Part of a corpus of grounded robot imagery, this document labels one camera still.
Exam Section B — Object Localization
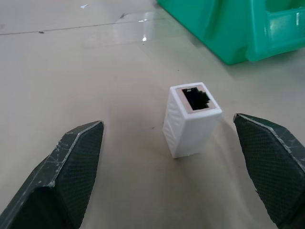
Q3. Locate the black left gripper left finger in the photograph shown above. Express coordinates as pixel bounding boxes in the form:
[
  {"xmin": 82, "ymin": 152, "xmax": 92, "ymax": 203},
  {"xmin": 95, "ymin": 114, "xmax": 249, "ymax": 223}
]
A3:
[{"xmin": 0, "ymin": 120, "xmax": 105, "ymax": 229}]

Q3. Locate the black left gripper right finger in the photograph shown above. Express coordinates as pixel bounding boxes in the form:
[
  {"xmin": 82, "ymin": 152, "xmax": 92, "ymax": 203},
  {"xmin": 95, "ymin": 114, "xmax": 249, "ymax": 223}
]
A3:
[{"xmin": 233, "ymin": 113, "xmax": 305, "ymax": 229}]

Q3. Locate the white ethernet coupler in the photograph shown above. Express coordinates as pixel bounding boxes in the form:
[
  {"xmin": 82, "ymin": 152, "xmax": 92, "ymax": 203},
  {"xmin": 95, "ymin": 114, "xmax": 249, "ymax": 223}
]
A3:
[{"xmin": 162, "ymin": 82, "xmax": 223, "ymax": 159}]

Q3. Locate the green plastic bin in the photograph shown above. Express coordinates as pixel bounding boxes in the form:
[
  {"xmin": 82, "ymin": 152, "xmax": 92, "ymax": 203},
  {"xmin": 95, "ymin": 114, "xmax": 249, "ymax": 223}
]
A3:
[{"xmin": 156, "ymin": 0, "xmax": 305, "ymax": 65}]

